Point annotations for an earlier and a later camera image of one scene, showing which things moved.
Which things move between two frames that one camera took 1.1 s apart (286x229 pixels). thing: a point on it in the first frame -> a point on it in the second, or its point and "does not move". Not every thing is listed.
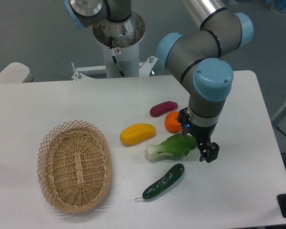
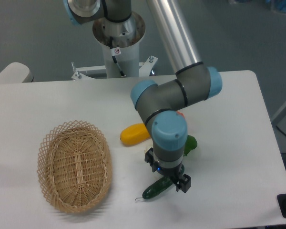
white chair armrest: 15,73 does not move
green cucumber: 164,183 does not move
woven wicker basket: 75,166 does not move
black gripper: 209,150 -> 182,182
